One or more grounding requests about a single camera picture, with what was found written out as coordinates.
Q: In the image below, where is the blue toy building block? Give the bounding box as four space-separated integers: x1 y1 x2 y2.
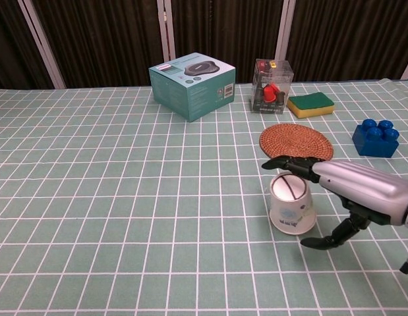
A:
351 118 400 159

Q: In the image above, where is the red plastic cone piece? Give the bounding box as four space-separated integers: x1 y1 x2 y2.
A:
262 83 279 103

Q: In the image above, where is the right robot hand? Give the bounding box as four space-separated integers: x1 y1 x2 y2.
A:
261 156 408 251

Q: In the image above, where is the white floral paper cup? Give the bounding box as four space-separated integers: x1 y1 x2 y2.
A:
268 172 317 236

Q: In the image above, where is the clear plastic display box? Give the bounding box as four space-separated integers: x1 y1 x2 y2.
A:
250 59 294 115

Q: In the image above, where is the green checked tablecloth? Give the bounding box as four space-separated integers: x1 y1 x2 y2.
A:
0 78 408 316

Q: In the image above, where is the yellow green sponge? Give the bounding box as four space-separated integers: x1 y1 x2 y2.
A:
286 92 335 119

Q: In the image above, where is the teal cardboard product box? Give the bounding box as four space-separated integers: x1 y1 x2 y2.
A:
148 52 237 123

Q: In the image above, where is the dark pleated curtain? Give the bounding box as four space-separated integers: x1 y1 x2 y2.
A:
0 0 408 94

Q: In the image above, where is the round woven rattan coaster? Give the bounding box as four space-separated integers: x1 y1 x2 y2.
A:
258 123 334 163

